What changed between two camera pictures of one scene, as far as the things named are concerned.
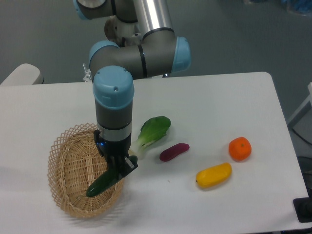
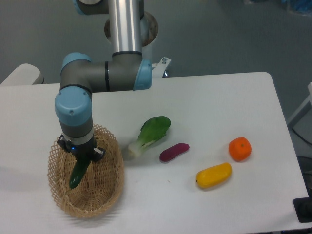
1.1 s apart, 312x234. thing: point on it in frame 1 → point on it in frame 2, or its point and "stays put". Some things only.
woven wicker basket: (75, 162) stays put
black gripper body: (110, 149) → (87, 150)
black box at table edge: (303, 208) stays put
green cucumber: (106, 180) → (80, 167)
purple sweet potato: (173, 151) stays put
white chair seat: (26, 74) stays put
